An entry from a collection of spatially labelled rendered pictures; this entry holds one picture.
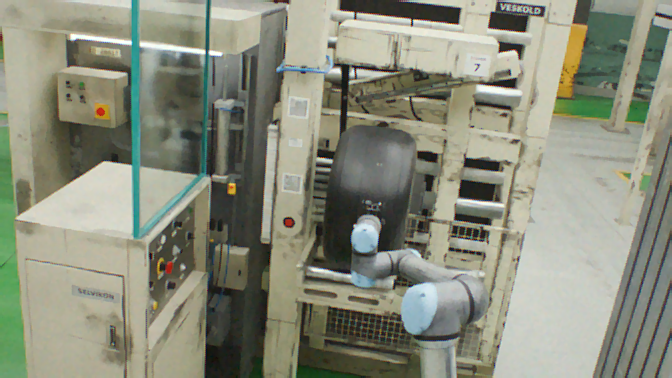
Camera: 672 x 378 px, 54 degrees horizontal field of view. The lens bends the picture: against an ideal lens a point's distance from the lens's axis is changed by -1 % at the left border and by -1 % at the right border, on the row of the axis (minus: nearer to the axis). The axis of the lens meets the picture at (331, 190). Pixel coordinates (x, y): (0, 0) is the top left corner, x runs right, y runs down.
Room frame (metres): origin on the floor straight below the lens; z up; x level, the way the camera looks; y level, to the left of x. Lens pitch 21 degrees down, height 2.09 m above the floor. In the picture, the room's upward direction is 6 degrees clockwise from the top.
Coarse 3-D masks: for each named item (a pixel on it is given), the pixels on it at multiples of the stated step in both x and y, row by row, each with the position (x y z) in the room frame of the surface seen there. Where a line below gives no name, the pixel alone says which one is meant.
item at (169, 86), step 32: (160, 0) 1.77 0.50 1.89; (192, 0) 2.00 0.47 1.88; (160, 32) 1.77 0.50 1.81; (192, 32) 2.01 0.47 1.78; (160, 64) 1.77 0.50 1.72; (192, 64) 2.02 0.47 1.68; (160, 96) 1.77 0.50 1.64; (192, 96) 2.03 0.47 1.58; (160, 128) 1.77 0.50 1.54; (192, 128) 2.03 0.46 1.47; (160, 160) 1.78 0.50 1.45; (192, 160) 2.04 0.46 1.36; (160, 192) 1.78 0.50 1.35
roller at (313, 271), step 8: (312, 272) 2.22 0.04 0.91; (320, 272) 2.21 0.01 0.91; (328, 272) 2.21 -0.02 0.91; (336, 272) 2.21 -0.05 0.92; (344, 272) 2.21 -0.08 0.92; (336, 280) 2.21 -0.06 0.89; (344, 280) 2.20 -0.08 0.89; (376, 280) 2.19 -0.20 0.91; (384, 280) 2.19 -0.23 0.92; (392, 280) 2.19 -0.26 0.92; (384, 288) 2.18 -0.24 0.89; (392, 288) 2.18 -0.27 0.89
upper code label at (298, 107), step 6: (294, 102) 2.31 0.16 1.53; (300, 102) 2.31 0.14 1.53; (306, 102) 2.30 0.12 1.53; (288, 108) 2.31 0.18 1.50; (294, 108) 2.31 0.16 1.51; (300, 108) 2.31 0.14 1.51; (306, 108) 2.30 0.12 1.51; (288, 114) 2.31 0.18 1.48; (294, 114) 2.31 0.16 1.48; (300, 114) 2.30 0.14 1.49; (306, 114) 2.30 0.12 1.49
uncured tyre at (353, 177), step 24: (360, 144) 2.24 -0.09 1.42; (384, 144) 2.24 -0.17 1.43; (408, 144) 2.28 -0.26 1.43; (336, 168) 2.18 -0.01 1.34; (360, 168) 2.16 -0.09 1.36; (384, 168) 2.15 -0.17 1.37; (408, 168) 2.18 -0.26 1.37; (336, 192) 2.12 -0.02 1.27; (360, 192) 2.11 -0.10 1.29; (384, 192) 2.10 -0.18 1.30; (408, 192) 2.13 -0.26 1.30; (336, 216) 2.10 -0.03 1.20; (384, 216) 2.07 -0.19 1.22; (336, 240) 2.10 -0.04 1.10; (384, 240) 2.07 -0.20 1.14; (336, 264) 2.17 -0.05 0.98
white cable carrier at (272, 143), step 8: (272, 128) 2.33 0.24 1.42; (272, 136) 2.33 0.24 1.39; (272, 144) 2.33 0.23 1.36; (272, 152) 2.33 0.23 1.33; (272, 160) 2.33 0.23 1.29; (272, 168) 2.33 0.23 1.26; (272, 176) 2.33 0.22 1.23; (272, 184) 2.33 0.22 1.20; (264, 192) 2.33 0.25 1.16; (272, 192) 2.33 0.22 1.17; (264, 200) 2.33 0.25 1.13; (272, 200) 2.34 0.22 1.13; (264, 208) 2.33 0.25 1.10; (272, 208) 2.35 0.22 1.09; (264, 216) 2.33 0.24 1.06; (272, 216) 2.35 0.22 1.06; (264, 224) 2.33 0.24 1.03; (264, 232) 2.33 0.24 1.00
